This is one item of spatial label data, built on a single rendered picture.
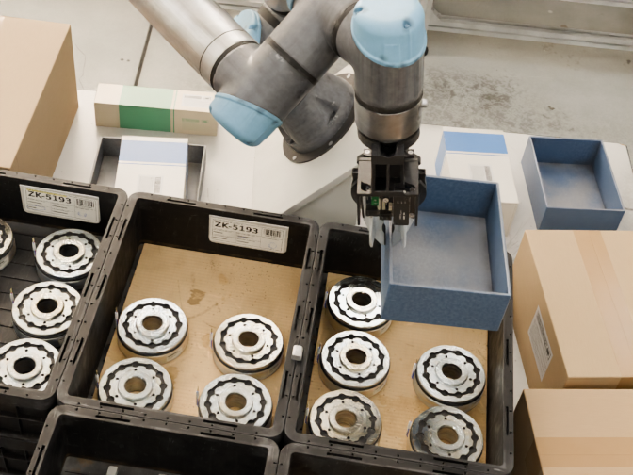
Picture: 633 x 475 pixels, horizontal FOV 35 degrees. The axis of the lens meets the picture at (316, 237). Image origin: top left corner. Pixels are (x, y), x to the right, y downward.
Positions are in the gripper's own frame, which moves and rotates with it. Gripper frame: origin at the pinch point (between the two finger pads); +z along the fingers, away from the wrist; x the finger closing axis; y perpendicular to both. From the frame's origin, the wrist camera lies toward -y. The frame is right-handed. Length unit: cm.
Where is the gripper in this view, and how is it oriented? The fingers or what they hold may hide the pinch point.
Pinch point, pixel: (388, 232)
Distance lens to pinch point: 130.8
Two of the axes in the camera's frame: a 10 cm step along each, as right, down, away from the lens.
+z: 0.5, 6.9, 7.2
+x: 10.0, 0.2, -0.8
